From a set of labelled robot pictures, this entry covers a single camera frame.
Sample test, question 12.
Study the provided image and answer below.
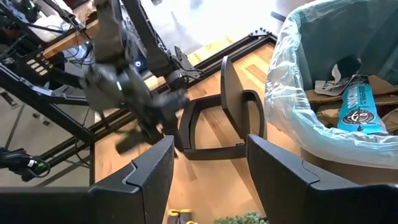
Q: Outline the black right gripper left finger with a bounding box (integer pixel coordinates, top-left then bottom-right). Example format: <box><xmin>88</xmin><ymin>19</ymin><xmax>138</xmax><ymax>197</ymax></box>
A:
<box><xmin>0</xmin><ymin>135</ymin><xmax>175</xmax><ymax>224</ymax></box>

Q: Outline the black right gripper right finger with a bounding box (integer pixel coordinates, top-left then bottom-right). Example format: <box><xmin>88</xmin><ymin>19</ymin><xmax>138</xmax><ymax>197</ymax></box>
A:
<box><xmin>246</xmin><ymin>134</ymin><xmax>398</xmax><ymax>224</ymax></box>

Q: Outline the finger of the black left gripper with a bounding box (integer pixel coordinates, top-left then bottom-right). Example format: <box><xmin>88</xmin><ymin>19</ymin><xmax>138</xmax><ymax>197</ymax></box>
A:
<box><xmin>155</xmin><ymin>123</ymin><xmax>185</xmax><ymax>160</ymax></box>
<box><xmin>115</xmin><ymin>129</ymin><xmax>158</xmax><ymax>156</ymax></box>

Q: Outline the blue trash bag liner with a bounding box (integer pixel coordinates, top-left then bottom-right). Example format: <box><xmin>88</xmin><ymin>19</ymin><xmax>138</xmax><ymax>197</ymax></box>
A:
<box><xmin>264</xmin><ymin>0</ymin><xmax>398</xmax><ymax>170</ymax></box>

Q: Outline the brown paper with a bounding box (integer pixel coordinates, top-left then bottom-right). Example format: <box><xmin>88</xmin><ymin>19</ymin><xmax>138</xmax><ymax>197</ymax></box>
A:
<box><xmin>315</xmin><ymin>104</ymin><xmax>341</xmax><ymax>128</ymax></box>

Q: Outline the blue foil snack packet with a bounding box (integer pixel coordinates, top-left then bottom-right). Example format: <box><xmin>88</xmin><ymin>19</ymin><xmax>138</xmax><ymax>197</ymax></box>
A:
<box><xmin>336</xmin><ymin>74</ymin><xmax>389</xmax><ymax>135</ymax></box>

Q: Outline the white paper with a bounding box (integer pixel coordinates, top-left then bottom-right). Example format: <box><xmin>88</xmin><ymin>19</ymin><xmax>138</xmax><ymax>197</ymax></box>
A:
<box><xmin>313</xmin><ymin>63</ymin><xmax>354</xmax><ymax>97</ymax></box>

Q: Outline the brown paper bag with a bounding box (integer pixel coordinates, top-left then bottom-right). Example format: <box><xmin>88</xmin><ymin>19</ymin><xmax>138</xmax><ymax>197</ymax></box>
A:
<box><xmin>306</xmin><ymin>74</ymin><xmax>398</xmax><ymax>129</ymax></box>

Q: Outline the white plastic bag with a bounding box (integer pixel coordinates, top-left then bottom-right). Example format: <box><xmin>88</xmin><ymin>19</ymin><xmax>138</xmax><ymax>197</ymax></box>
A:
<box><xmin>30</xmin><ymin>14</ymin><xmax>74</xmax><ymax>43</ymax></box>

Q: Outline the green artificial succulent plant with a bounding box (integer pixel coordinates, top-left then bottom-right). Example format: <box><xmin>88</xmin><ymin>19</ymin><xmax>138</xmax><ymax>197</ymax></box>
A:
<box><xmin>213</xmin><ymin>211</ymin><xmax>270</xmax><ymax>224</ymax></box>

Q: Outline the wooden workbench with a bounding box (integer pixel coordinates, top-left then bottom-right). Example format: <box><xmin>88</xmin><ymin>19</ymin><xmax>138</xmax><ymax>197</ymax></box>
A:
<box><xmin>42</xmin><ymin>18</ymin><xmax>100</xmax><ymax>60</ymax></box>

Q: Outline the black power strip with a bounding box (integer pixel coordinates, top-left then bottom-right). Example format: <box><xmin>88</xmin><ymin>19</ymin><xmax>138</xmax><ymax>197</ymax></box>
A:
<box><xmin>24</xmin><ymin>57</ymin><xmax>53</xmax><ymax>78</ymax></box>

